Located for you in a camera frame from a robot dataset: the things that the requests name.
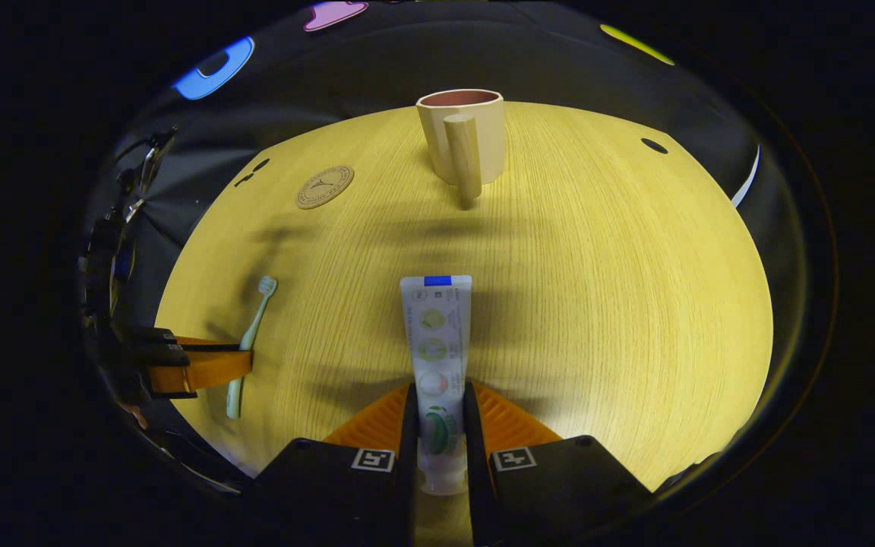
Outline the round brown coaster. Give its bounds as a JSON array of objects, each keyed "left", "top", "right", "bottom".
[{"left": 296, "top": 166, "right": 355, "bottom": 210}]

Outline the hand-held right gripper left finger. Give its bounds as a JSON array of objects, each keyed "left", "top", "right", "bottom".
[{"left": 251, "top": 382, "right": 419, "bottom": 547}]

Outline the light green toothbrush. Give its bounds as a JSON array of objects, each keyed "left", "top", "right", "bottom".
[{"left": 226, "top": 276, "right": 279, "bottom": 420}]

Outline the white toothpaste tube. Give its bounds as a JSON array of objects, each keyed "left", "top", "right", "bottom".
[{"left": 400, "top": 275, "right": 473, "bottom": 496}]

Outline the black backdrop cloth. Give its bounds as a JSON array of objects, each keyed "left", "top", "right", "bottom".
[{"left": 81, "top": 0, "right": 803, "bottom": 487}]

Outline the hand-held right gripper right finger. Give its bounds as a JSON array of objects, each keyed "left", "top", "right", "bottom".
[{"left": 462, "top": 380, "right": 655, "bottom": 547}]

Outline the beige cup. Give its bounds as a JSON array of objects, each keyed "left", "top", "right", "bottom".
[{"left": 416, "top": 89, "right": 505, "bottom": 211}]

